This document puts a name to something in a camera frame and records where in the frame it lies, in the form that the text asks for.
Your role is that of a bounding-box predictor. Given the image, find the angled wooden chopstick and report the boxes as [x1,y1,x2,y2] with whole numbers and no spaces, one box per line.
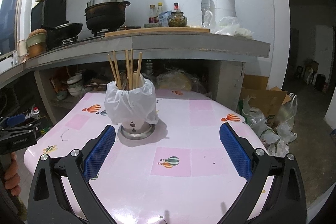
[108,54,120,89]

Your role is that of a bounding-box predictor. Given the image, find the cream plastic ladle spoon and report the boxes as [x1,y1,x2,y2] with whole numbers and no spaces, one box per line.
[132,71,145,89]

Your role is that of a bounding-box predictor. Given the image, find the person left hand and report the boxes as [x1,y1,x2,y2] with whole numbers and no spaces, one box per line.
[4,152,21,196]

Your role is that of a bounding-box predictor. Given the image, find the steel utensil holder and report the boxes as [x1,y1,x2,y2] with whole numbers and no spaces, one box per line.
[118,119,155,140]

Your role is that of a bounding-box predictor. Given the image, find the cardboard box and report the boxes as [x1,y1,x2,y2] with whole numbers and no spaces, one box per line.
[239,75,291,126]

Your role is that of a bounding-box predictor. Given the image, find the stack of white bowls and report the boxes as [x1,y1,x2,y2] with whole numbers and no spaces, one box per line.
[67,74,84,97]

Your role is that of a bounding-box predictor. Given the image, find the white plastic bag on holder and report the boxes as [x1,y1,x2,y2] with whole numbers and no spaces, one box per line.
[104,79,159,124]

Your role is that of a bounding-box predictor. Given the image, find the brown ceramic crock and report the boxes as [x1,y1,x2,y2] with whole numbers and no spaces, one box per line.
[26,29,47,59]

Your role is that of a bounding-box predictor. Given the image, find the yellow bag under counter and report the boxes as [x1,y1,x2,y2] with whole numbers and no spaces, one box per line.
[155,69,207,94]

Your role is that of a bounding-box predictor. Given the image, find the black wok on stove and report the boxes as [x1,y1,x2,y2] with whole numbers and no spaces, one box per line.
[45,23,83,40]

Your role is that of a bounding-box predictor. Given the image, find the black microwave oven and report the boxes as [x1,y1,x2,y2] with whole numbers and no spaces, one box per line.
[30,0,67,31]

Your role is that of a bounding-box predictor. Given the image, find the clear plastic bag on counter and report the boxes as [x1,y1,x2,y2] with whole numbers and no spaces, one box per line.
[202,10,253,39]

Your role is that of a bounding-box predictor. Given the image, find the wooden cutting board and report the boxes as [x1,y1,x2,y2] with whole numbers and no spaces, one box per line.
[105,27,210,38]

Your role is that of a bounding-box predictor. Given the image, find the glass pickle jar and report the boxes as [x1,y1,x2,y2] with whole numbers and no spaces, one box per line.
[167,11,187,27]

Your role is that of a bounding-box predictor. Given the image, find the black steamer pot with lid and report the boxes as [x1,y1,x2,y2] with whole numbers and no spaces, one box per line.
[84,0,130,36]

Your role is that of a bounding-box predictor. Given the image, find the red label sauce bottle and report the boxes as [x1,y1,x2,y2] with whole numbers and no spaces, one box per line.
[149,5,157,24]

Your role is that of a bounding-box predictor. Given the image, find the red cap soy bottle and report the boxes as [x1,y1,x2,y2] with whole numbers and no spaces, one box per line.
[174,2,180,12]

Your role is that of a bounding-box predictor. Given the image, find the yellow cap oil bottle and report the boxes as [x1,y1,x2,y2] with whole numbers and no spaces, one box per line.
[156,2,163,22]

